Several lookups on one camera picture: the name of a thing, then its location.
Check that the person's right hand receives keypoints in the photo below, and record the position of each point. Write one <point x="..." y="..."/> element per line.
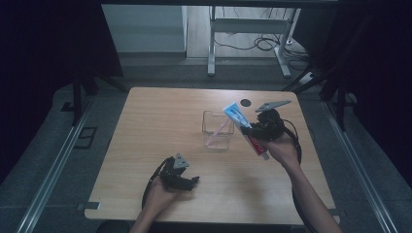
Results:
<point x="283" y="150"/>

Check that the clear plastic cup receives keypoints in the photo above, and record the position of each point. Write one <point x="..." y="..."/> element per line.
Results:
<point x="217" y="136"/>

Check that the aluminium floor rail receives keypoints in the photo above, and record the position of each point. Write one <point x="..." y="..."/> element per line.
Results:
<point x="55" y="168"/>
<point x="356" y="165"/>

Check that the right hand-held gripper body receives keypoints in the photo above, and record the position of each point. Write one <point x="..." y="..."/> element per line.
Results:
<point x="270" y="127"/>

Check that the black metal stand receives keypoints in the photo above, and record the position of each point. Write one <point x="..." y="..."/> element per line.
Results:
<point x="340" y="103"/>
<point x="77" y="97"/>

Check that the white metal desk frame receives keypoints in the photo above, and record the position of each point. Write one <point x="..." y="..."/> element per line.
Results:
<point x="249" y="25"/>

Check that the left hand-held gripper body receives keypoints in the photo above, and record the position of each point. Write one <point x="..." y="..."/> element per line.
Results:
<point x="175" y="176"/>

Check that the black table grommet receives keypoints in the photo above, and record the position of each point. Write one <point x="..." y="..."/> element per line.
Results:
<point x="245" y="103"/>

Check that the white power strip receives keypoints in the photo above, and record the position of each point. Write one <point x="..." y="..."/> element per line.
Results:
<point x="306" y="78"/>

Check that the black floor outlet frame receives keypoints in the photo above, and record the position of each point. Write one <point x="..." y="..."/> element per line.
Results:
<point x="85" y="137"/>

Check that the white panel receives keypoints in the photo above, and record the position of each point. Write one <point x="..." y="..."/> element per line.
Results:
<point x="145" y="29"/>

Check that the person's left hand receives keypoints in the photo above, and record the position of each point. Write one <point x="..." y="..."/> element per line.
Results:
<point x="158" y="199"/>

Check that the blue and red toothpaste tube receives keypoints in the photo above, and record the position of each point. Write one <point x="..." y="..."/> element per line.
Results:
<point x="238" y="116"/>

